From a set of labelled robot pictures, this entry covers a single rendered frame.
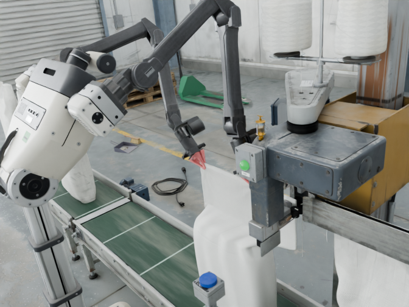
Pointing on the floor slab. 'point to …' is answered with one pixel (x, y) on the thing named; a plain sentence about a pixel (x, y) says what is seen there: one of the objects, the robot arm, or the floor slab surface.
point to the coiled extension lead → (173, 189)
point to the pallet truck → (190, 89)
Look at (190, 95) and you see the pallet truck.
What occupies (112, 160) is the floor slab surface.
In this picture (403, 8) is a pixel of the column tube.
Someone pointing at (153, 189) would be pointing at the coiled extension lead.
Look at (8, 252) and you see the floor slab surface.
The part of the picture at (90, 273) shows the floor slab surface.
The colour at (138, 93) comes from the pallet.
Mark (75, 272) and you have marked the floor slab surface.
